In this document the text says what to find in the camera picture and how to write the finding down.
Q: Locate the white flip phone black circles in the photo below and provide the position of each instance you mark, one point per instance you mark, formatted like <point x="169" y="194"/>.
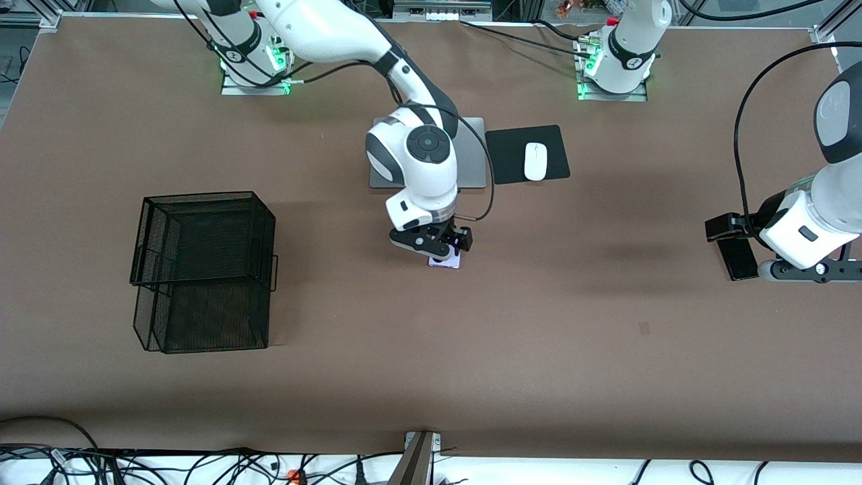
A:
<point x="455" y="265"/>

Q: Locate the long black smartphone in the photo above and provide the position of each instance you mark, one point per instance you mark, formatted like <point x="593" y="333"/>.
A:
<point x="737" y="263"/>

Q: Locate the silver closed laptop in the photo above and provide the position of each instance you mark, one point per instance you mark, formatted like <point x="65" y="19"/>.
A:
<point x="471" y="155"/>

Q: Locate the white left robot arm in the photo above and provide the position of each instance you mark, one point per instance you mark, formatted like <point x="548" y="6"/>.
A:
<point x="828" y="202"/>

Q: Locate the white computer mouse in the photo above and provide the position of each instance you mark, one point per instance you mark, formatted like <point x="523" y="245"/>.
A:
<point x="535" y="162"/>

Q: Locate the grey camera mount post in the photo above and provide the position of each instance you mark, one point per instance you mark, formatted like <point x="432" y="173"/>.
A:
<point x="417" y="461"/>

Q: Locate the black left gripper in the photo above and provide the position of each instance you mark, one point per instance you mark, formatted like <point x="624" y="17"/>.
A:
<point x="755" y="222"/>

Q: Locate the black mouse pad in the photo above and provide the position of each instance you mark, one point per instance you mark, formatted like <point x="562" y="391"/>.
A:
<point x="505" y="155"/>

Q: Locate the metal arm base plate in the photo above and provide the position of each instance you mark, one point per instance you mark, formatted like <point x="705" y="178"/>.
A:
<point x="256" y="91"/>
<point x="613" y="97"/>

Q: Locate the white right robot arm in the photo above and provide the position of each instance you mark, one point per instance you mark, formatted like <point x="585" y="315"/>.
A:
<point x="417" y="162"/>

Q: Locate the grey white power strip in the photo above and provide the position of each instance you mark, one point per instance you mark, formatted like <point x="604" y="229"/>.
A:
<point x="441" y="15"/>

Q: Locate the aluminium frame profile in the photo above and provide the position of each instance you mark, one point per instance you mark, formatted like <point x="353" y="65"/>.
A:
<point x="47" y="20"/>

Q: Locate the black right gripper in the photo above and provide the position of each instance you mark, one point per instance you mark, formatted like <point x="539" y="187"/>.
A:
<point x="450" y="234"/>

